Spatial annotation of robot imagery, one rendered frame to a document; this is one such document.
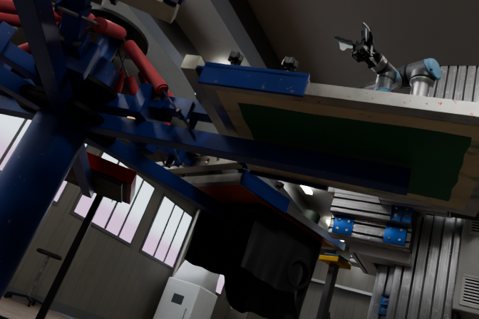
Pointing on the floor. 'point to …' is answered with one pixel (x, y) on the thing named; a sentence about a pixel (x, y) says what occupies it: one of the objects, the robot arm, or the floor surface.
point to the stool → (35, 278)
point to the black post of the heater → (68, 259)
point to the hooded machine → (188, 294)
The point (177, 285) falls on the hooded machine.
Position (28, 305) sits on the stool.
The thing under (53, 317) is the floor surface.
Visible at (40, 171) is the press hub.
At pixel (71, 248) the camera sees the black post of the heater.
